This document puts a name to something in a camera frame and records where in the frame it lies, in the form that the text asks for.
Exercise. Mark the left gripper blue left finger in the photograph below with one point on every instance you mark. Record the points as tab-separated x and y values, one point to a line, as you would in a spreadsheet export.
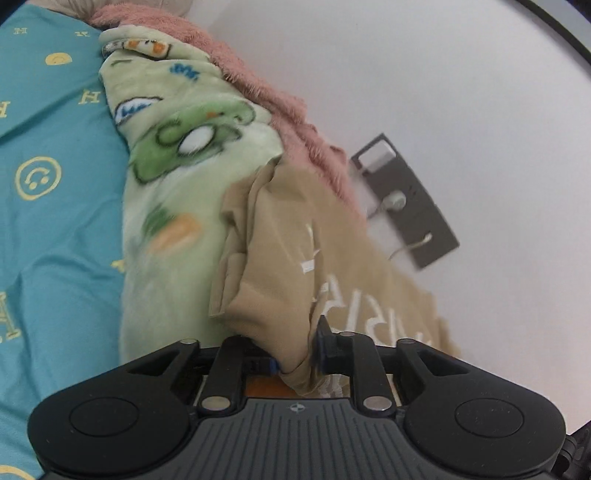
224	386

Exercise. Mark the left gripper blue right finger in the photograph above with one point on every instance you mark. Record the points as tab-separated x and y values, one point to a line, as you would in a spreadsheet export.
357	357

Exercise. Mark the tan t-shirt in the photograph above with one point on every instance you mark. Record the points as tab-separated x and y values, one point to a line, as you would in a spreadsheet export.
294	255

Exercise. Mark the pink fluffy blanket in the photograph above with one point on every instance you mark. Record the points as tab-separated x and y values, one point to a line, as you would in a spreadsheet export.
303	145

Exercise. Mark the green cartoon fleece blanket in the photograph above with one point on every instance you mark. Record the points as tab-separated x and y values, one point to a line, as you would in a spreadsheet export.
190	135

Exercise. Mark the teal smiley bed sheet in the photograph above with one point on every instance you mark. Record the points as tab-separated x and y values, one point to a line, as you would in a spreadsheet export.
62	177

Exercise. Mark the grey pillow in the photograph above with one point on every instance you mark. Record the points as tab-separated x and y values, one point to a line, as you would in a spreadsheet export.
85	9

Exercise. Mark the grey wall socket panel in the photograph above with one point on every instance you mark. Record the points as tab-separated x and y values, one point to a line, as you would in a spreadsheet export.
402	199

